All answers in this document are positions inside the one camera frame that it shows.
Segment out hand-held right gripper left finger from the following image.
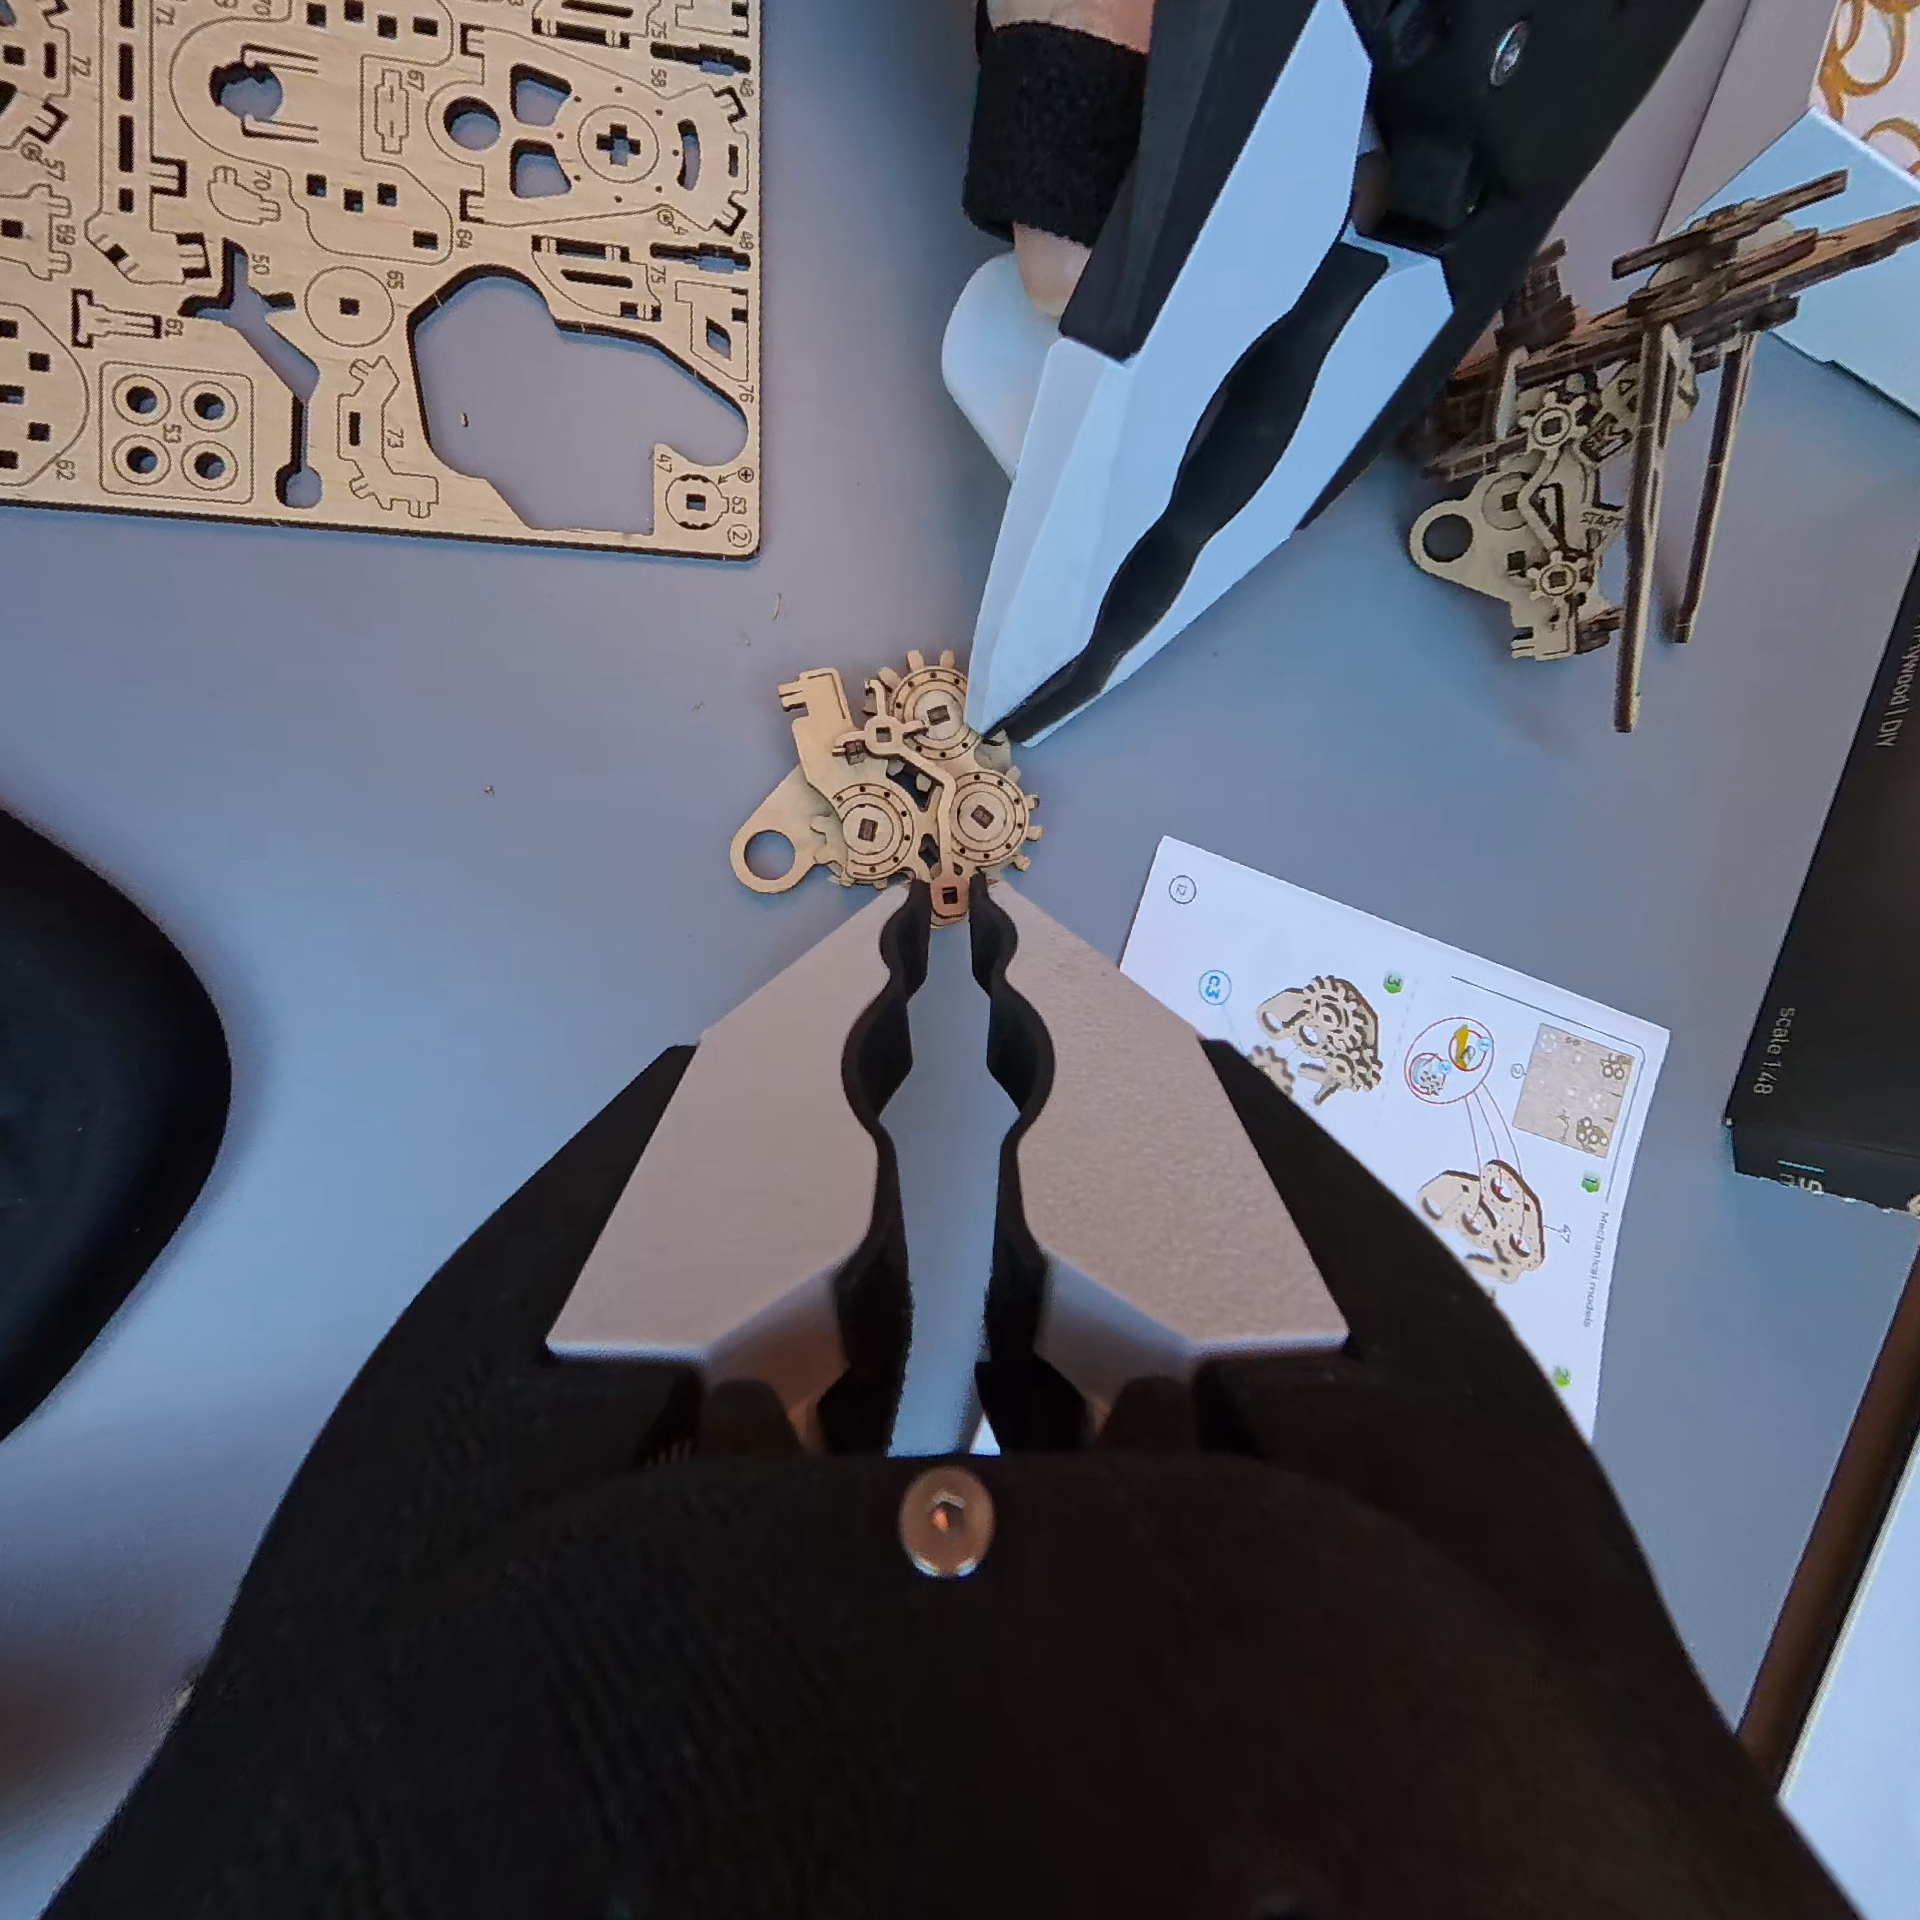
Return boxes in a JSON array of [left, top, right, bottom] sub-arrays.
[[547, 884, 922, 1454]]

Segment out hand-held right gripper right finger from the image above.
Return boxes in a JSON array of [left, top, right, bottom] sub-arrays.
[[971, 884, 1354, 1454]]

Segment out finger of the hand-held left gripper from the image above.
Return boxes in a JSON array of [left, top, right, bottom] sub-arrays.
[[968, 0, 1386, 735], [1009, 241, 1469, 747]]

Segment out wooden gear assembly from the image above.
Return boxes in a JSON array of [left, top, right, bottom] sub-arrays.
[[731, 651, 1044, 928]]

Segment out person's left hand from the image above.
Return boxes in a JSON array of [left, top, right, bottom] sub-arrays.
[[976, 0, 1163, 313]]

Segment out wooden mechanical model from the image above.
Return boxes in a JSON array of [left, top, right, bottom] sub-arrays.
[[1409, 169, 1920, 735]]

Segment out white cardboard box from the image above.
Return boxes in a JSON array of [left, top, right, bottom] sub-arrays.
[[1546, 0, 1920, 367]]

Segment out small puzzle instruction booklet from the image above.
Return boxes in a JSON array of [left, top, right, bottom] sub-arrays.
[[1118, 836, 1670, 1441]]

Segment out black quilted pad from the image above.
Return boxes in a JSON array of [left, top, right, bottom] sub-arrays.
[[0, 809, 234, 1441]]

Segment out laser-cut wooden puzzle sheet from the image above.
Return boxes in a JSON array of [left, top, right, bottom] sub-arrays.
[[0, 0, 764, 560]]

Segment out black box with teal edge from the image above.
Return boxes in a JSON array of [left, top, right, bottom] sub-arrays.
[[1725, 556, 1920, 1216]]

